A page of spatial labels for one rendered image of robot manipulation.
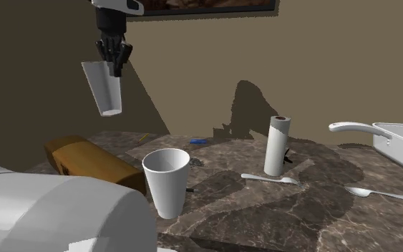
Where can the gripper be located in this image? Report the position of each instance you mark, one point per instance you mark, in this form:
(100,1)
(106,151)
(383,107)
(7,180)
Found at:
(109,21)

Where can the white paper cup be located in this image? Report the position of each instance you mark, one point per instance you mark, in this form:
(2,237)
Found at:
(105,88)
(167,181)

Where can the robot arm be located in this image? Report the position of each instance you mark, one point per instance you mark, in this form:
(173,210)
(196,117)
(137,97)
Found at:
(47,209)

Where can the yellow pencil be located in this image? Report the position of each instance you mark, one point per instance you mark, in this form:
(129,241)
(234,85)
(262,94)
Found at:
(143,137)

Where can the blue pen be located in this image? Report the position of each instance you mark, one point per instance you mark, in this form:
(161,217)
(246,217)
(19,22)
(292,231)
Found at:
(198,141)

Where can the white paper towel roll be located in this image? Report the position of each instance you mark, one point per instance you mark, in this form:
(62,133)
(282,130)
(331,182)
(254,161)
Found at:
(276,146)

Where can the silver spoon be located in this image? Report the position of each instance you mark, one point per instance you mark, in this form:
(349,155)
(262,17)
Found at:
(271,179)
(379,192)

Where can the white saucepan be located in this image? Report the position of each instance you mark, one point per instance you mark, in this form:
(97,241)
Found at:
(400,143)

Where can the dark framed wall picture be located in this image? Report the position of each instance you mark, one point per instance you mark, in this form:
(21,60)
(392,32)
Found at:
(208,5)

